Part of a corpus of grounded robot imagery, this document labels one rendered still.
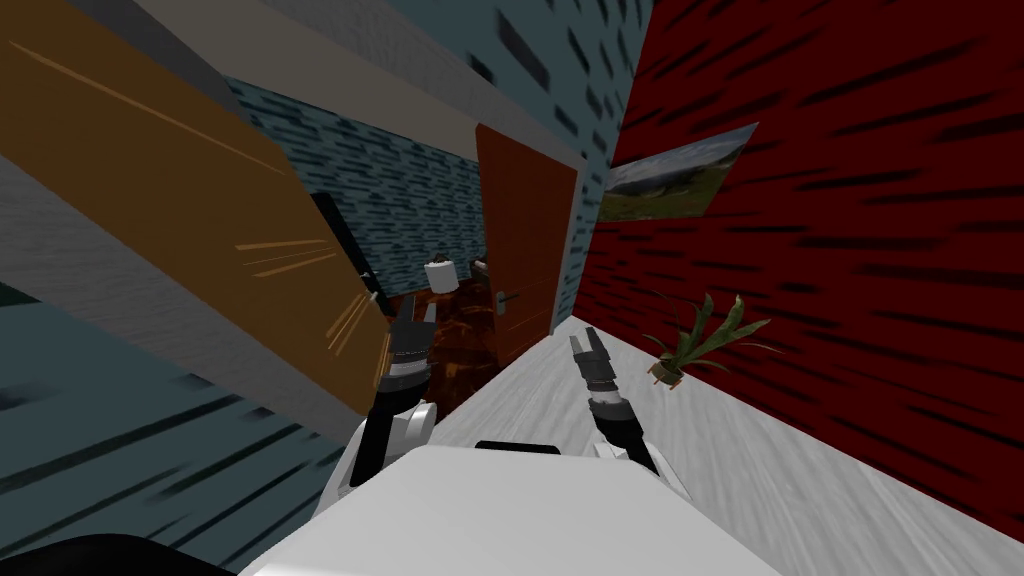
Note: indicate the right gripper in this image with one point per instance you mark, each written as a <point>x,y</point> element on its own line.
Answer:
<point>598,372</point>

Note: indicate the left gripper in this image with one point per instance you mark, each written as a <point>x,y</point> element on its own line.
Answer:
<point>410,348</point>

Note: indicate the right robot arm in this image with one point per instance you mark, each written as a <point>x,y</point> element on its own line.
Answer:
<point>620,424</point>

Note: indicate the white round container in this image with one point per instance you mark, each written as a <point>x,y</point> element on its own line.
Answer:
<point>442,274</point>

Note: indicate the green potted plant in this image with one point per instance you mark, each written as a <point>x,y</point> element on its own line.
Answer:
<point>696,340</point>

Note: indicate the red-brown door leaf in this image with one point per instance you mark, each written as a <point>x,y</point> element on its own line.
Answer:
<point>524,224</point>

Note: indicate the landscape picture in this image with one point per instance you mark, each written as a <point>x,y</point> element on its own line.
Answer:
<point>672,180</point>

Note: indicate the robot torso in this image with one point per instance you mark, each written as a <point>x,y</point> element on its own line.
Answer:
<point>512,520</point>

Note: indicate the light brown door leaf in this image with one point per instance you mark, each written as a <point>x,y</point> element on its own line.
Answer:
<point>160,160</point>

